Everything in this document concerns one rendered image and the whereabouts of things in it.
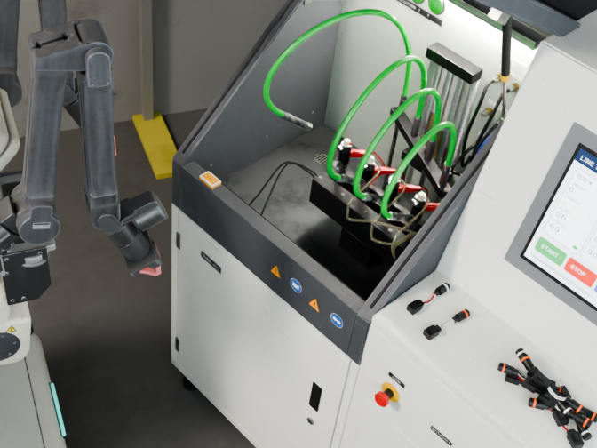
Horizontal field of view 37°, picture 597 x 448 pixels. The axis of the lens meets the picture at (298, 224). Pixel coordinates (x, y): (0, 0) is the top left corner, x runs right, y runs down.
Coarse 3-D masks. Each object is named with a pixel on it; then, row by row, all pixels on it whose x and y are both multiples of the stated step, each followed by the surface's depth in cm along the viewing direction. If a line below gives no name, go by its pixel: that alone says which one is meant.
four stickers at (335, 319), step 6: (270, 264) 219; (270, 270) 220; (276, 270) 218; (294, 282) 214; (294, 288) 215; (300, 288) 213; (300, 294) 215; (312, 300) 212; (318, 300) 210; (312, 306) 213; (318, 306) 211; (318, 312) 212; (330, 318) 210; (336, 318) 208; (336, 324) 209; (342, 324) 207
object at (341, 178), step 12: (396, 60) 197; (408, 60) 199; (420, 60) 203; (384, 72) 195; (420, 72) 208; (372, 84) 195; (360, 96) 195; (420, 108) 217; (348, 120) 195; (420, 120) 219; (336, 144) 197; (348, 180) 211; (360, 180) 215
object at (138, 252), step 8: (144, 232) 193; (136, 240) 185; (144, 240) 188; (120, 248) 185; (128, 248) 185; (136, 248) 186; (144, 248) 188; (152, 248) 189; (128, 256) 188; (136, 256) 188; (144, 256) 189; (152, 256) 188; (128, 264) 189; (136, 264) 188; (144, 264) 188; (152, 264) 188; (136, 272) 188
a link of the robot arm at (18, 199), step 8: (8, 200) 171; (16, 200) 171; (0, 208) 171; (8, 208) 170; (16, 208) 171; (24, 208) 169; (0, 216) 170; (8, 216) 169; (16, 216) 169; (8, 224) 170; (16, 232) 172
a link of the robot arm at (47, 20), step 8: (40, 0) 188; (48, 0) 188; (56, 0) 189; (64, 0) 190; (40, 8) 190; (48, 8) 189; (56, 8) 190; (64, 8) 191; (40, 16) 192; (48, 16) 191; (56, 16) 191; (64, 16) 192; (40, 24) 195; (48, 24) 192; (56, 24) 193; (72, 72) 202; (72, 80) 203; (72, 88) 205
